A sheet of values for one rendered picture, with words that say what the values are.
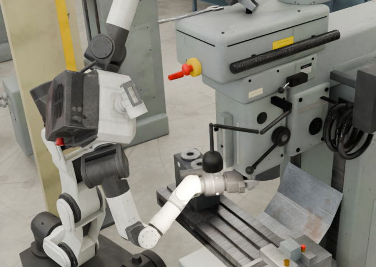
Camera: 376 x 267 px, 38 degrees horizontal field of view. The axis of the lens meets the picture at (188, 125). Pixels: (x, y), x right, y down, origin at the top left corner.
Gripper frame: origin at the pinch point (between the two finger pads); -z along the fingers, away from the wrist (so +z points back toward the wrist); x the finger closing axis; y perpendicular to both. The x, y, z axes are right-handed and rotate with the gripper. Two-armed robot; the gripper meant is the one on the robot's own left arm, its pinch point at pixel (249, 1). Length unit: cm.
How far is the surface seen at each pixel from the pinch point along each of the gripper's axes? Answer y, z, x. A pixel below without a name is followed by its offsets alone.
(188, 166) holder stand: -89, -10, -10
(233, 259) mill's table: -87, -51, 12
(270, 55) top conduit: -3.8, -18.2, 10.1
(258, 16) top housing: -0.3, -6.2, 2.6
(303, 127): -32, -38, -11
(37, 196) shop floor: -278, 90, -50
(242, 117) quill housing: -29.3, -21.9, 10.7
